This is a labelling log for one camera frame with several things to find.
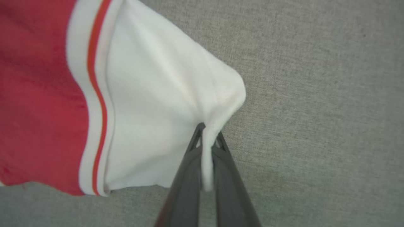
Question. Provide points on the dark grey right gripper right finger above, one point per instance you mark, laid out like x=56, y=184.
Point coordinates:
x=233, y=195

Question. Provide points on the red white basketball jersey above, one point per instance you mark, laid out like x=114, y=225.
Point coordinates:
x=47, y=94

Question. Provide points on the grey fabric sofa seat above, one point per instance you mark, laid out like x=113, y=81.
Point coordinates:
x=315, y=126

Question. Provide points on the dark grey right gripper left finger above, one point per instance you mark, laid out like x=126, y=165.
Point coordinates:
x=186, y=189

